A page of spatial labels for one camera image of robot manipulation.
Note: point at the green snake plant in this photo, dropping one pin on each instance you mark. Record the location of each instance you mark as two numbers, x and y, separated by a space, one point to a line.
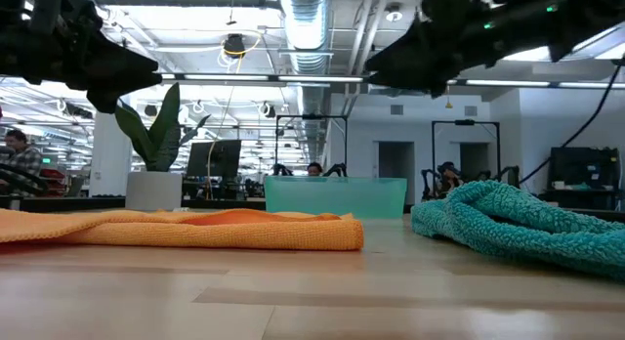
166 135

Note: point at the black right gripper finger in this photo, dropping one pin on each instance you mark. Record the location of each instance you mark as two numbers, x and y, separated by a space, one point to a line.
442 89
420 56

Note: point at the red storage rack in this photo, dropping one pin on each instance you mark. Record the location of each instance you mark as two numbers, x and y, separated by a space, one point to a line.
53 176

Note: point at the black metal rig frame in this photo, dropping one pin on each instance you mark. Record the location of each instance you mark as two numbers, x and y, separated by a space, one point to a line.
464 122
312 116

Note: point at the white building column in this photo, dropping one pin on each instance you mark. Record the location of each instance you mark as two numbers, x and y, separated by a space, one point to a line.
107 154

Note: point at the long ceiling light bar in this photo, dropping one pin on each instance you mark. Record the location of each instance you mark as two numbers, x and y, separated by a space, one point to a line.
224 77

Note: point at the dark office desk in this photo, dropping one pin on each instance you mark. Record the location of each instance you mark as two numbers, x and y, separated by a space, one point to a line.
581 198

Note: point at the teal translucent plastic basket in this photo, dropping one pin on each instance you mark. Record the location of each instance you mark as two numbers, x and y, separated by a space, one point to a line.
337 198

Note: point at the yellow hanging pendant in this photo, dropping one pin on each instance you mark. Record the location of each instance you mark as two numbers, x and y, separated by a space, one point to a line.
448 104

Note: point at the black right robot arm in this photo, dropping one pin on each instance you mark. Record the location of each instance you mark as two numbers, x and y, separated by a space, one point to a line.
586 12

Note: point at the teal microfiber towel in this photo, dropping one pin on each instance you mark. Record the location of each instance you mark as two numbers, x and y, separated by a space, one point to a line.
512 223

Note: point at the silver spiral ceiling duct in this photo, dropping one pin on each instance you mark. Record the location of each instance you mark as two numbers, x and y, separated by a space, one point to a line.
306 22

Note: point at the white round plant pot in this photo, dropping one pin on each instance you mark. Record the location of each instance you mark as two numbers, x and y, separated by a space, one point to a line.
154 191

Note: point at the grey storage bin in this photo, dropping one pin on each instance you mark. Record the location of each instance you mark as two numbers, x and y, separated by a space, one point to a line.
75 187

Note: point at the white ceiling sensor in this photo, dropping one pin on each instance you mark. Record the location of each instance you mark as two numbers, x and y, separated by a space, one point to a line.
393 15

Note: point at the white mug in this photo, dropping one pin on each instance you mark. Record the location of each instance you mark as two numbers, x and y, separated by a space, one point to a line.
558 184

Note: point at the dark monitor with stickers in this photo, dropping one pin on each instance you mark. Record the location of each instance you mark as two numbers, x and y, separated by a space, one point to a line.
581 164

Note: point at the wall air vent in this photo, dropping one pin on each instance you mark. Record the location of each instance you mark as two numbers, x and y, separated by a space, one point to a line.
470 111
397 110

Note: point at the black computer monitor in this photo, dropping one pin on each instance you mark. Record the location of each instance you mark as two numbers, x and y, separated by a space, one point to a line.
215 159

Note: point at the person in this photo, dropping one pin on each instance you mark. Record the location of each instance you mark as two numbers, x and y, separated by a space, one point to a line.
315 170
446 176
22 157

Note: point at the black aluminium table frame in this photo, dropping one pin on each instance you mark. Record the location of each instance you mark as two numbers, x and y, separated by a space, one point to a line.
73 204

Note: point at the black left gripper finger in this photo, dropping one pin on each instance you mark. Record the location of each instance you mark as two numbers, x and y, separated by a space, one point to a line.
105 100
122 69

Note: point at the orange microfiber towel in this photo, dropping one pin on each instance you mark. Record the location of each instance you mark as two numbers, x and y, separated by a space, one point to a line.
195 232

